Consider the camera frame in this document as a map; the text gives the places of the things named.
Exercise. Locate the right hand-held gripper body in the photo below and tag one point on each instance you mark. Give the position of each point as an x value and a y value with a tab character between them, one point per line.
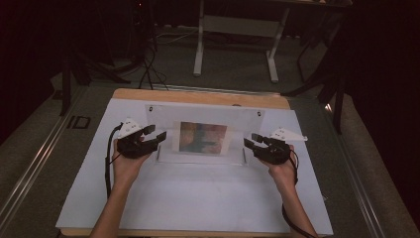
277	150

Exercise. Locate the white metal desk frame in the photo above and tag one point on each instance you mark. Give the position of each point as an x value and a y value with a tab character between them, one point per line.
237	26

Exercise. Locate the clear acrylic photo frame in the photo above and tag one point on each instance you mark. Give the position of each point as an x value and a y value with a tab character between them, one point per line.
204	114

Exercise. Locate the person's right hand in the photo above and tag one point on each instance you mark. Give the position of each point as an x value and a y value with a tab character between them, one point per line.
282	173

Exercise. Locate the aluminium rail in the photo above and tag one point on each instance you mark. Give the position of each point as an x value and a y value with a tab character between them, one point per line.
214	90
356	185
29	172

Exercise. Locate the person's left hand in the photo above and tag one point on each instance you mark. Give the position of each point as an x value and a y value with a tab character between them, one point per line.
127	168

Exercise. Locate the photo card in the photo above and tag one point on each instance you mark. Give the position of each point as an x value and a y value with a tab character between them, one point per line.
203	137

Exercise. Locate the black floor socket plate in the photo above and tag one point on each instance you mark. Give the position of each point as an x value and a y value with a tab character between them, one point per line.
79	122

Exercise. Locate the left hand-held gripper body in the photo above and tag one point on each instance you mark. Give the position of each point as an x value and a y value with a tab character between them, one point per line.
132	145

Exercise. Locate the black metal stand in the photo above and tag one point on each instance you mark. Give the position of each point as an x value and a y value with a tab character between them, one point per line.
67	82
336	99

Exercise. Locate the white table mat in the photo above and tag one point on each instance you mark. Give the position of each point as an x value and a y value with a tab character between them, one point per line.
204	198

